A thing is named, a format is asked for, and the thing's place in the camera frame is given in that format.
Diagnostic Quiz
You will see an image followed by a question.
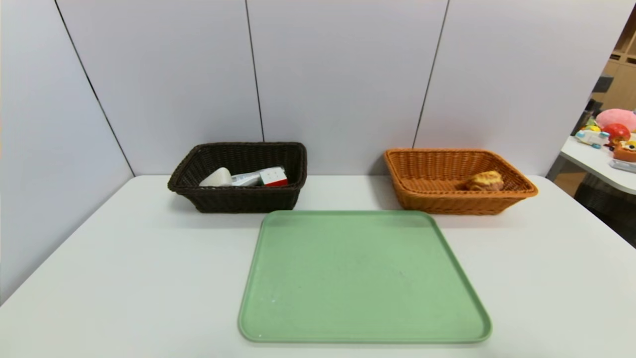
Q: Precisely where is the colourful puzzle cube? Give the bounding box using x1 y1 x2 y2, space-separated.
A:
258 166 289 188

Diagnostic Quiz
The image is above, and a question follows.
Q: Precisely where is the pink plush toy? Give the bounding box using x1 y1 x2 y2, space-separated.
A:
596 108 636 132

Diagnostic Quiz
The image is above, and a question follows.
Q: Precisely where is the orange wicker basket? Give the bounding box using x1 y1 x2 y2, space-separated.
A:
383 148 539 215

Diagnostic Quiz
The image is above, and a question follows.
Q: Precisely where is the white and blue toy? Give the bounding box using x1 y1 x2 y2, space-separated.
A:
575 128 611 148

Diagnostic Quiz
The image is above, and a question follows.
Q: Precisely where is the white plastic bottle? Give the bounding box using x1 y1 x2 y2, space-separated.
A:
231 172 262 187

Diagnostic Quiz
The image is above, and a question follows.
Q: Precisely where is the red apple toy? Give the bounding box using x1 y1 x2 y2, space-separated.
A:
603 123 632 143

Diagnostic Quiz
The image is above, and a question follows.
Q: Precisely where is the white side table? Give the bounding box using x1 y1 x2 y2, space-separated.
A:
547 134 636 195

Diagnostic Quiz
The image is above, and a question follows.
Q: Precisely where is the dark woven bin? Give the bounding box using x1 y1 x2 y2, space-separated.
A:
575 174 636 247

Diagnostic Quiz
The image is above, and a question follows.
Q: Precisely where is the dark brown wicker basket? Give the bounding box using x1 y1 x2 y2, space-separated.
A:
167 142 308 214

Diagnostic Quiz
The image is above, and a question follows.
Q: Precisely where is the white soap bar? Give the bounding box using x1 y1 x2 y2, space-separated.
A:
199 167 233 188

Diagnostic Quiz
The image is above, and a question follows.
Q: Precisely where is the wooden shelf unit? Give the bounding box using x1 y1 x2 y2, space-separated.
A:
594 10 636 111

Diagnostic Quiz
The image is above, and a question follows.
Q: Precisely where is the pink topped round bun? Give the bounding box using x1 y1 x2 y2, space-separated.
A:
466 171 505 192

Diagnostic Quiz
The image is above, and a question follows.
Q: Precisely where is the light green plastic tray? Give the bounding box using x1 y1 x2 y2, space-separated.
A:
238 210 493 345

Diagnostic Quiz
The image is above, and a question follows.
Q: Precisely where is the orange toy figure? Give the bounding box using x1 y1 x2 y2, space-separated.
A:
613 140 636 163

